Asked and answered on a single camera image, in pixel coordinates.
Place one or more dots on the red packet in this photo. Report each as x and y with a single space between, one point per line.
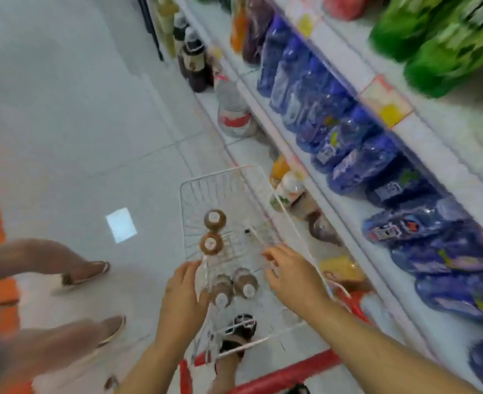
344 6

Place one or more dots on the person's right fingers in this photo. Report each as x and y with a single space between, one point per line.
275 258

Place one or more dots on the dark bottle with black cap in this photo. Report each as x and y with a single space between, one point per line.
180 32

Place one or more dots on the yellow packet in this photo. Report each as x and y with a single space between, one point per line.
342 269

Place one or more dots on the green packet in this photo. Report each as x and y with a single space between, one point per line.
454 57
405 32

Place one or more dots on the yellow and white price tag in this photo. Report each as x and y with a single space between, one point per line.
305 18
387 103

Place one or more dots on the person's right forearm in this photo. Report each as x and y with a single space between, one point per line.
372 356

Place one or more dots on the brown bottle with white cap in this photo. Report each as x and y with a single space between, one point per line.
221 292
211 244
214 220
245 283

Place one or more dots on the white bottle with green label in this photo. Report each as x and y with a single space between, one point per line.
288 192

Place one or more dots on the person's left forearm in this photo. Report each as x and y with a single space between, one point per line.
155 371

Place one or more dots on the white store shelf unit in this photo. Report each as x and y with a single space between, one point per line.
438 159

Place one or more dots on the person's right hand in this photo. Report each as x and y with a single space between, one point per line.
298 281

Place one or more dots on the orange packet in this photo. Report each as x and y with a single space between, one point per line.
238 32

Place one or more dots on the person's left fingers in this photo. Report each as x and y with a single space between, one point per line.
182 276

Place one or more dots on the person's black sandal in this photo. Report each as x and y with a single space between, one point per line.
239 330

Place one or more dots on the row of blue packets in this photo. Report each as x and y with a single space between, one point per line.
348 139

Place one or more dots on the large clear bottle red label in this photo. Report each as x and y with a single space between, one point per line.
233 114

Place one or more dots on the dark brown bottle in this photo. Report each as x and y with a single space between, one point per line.
322 229

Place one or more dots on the orange capped bottle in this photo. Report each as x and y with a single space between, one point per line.
280 168

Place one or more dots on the person's leg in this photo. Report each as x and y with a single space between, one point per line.
225 375

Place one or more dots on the purple packet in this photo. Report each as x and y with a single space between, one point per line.
257 28

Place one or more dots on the person's left hand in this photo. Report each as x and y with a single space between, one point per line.
182 311

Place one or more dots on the pale yellow bottle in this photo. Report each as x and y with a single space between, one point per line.
165 18

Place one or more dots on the dark bottle with white label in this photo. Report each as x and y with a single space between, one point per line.
195 63

